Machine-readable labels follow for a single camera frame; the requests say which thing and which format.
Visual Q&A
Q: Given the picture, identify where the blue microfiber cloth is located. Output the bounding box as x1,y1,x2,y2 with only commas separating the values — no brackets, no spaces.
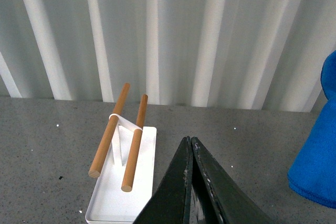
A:
288,52,335,209

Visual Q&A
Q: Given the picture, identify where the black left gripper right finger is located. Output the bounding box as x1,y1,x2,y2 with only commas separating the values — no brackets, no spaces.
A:
191,137,274,223

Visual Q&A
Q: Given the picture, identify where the left wooden rack rod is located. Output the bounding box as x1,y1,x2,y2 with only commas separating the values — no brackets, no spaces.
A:
88,83,130,178

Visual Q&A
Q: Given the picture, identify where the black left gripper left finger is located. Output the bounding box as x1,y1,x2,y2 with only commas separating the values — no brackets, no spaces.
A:
134,136,193,223

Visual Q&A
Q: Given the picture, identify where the wooden rack rod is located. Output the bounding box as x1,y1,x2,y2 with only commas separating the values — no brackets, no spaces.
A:
88,83,130,178
121,94,148,193

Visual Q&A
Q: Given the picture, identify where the right wooden rack rod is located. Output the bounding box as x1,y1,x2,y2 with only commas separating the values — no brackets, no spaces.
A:
121,94,148,193

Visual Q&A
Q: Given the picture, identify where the white towel rack stand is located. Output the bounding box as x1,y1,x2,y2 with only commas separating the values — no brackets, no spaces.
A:
85,113,158,224

